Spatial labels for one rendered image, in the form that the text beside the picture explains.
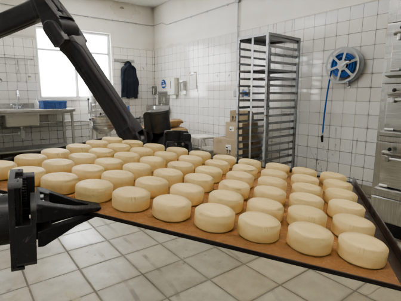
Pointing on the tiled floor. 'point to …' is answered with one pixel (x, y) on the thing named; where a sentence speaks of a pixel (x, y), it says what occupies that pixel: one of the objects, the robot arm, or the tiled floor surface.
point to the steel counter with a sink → (10, 109)
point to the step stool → (204, 141)
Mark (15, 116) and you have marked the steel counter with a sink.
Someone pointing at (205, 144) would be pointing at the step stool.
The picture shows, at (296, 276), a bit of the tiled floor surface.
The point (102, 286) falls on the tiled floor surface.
